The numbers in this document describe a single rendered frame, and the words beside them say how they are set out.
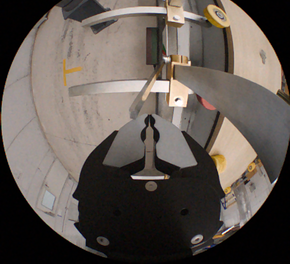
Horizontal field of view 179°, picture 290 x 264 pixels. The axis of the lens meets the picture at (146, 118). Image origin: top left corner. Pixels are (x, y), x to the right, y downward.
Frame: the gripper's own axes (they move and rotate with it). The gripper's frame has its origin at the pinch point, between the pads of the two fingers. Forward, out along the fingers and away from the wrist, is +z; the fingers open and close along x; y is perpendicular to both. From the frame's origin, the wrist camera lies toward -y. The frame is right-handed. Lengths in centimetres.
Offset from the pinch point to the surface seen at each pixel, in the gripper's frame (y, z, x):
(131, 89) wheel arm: 0.2, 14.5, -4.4
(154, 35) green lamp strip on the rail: -18.8, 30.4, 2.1
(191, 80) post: -4.3, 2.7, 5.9
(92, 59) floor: -19, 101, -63
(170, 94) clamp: 1.2, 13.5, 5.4
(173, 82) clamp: -2.0, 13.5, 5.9
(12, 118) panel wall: 15, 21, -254
